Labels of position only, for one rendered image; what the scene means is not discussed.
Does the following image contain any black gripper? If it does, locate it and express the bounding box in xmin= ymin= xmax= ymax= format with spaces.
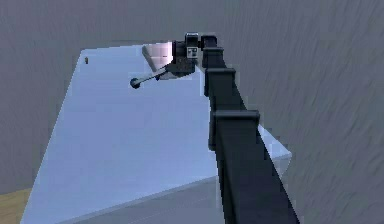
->
xmin=129 ymin=39 xmax=198 ymax=90

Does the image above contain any pale blue chest of drawers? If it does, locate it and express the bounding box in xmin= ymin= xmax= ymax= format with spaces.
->
xmin=19 ymin=43 xmax=293 ymax=224

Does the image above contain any pale pink plate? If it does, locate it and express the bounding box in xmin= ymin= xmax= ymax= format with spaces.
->
xmin=141 ymin=43 xmax=174 ymax=73

